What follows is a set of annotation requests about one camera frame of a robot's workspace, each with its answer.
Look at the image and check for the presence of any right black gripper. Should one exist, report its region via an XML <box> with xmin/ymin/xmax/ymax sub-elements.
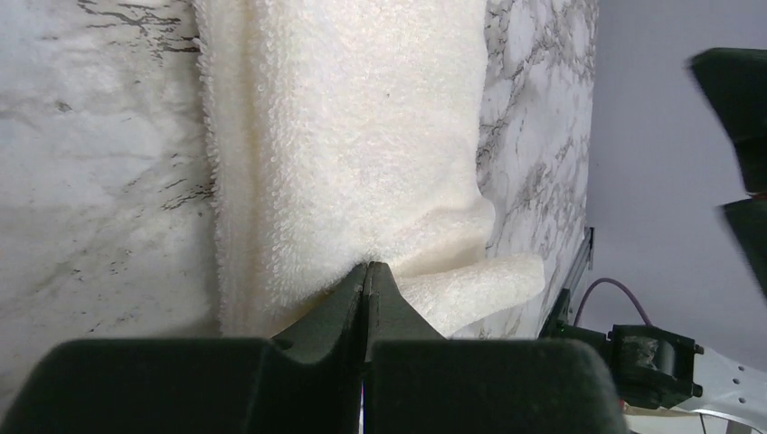
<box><xmin>688</xmin><ymin>48</ymin><xmax>766</xmax><ymax>293</ymax></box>

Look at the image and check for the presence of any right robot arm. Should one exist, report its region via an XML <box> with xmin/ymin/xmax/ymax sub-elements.
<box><xmin>539</xmin><ymin>48</ymin><xmax>766</xmax><ymax>433</ymax></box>

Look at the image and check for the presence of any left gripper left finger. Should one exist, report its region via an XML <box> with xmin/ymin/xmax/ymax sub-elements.
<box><xmin>1</xmin><ymin>265</ymin><xmax>367</xmax><ymax>433</ymax></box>

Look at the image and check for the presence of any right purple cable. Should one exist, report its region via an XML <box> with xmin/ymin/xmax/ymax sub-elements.
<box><xmin>572</xmin><ymin>277</ymin><xmax>653</xmax><ymax>327</ymax></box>

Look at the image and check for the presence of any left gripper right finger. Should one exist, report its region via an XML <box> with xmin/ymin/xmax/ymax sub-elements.
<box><xmin>363</xmin><ymin>262</ymin><xmax>627</xmax><ymax>433</ymax></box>

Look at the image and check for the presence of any white towel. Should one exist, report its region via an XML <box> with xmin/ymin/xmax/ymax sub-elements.
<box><xmin>194</xmin><ymin>1</ymin><xmax>545</xmax><ymax>337</ymax></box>

